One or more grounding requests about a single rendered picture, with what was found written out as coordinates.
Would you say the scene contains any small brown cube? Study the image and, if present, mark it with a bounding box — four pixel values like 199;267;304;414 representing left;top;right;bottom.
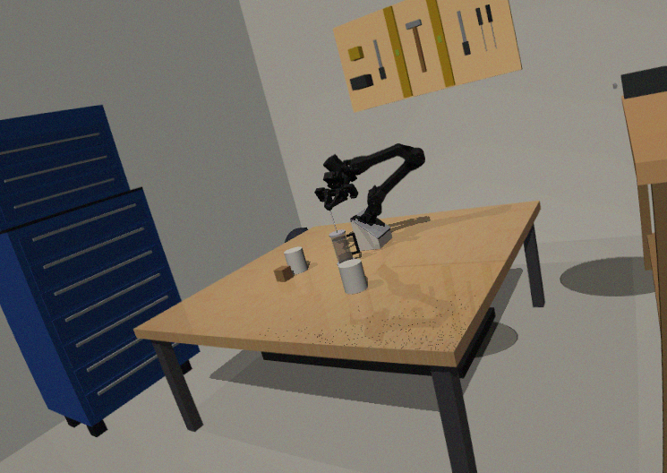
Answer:
274;266;294;282

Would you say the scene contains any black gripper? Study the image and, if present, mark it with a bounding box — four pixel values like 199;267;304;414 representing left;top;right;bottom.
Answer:
315;176;358;209

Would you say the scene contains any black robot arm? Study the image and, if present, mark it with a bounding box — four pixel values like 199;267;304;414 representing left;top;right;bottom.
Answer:
323;143;425;226

